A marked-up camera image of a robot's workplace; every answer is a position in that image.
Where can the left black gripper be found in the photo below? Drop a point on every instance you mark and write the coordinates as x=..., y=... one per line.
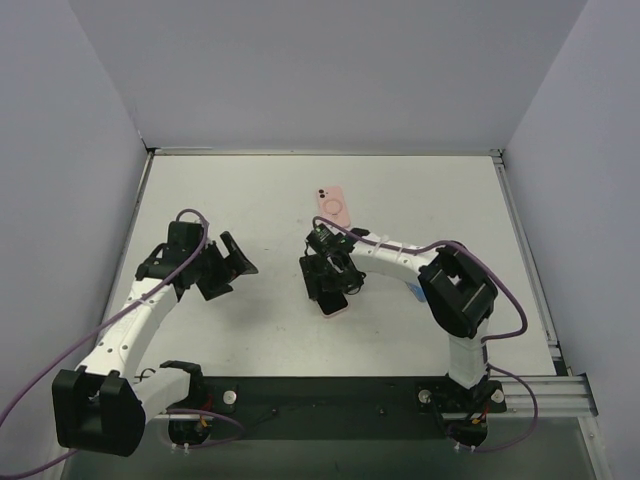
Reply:
x=220, y=270

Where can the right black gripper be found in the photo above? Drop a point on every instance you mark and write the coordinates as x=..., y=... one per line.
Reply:
x=320, y=279

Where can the pink phone case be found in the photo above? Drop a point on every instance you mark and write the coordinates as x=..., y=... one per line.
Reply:
x=332, y=205
x=332, y=303

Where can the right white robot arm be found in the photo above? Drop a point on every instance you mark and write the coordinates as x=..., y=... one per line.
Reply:
x=459, y=293

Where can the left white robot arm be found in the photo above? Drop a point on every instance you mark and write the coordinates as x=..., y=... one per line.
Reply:
x=99, y=406

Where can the pink phone case on table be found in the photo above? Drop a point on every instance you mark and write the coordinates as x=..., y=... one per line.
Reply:
x=332, y=205

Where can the blue phone case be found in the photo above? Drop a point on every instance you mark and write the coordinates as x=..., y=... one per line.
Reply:
x=418, y=292

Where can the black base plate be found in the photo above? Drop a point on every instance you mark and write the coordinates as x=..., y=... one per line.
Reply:
x=338, y=408

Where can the aluminium frame rail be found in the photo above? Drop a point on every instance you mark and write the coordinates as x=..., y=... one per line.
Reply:
x=556, y=396

